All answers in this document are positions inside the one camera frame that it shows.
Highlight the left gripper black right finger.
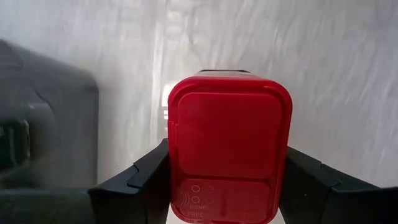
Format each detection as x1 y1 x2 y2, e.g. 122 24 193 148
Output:
279 146 382 224

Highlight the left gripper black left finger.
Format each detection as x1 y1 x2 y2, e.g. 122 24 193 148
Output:
88 138 171 224

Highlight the dark green pepper tin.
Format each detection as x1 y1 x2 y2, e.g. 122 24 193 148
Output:
0 39 100 190

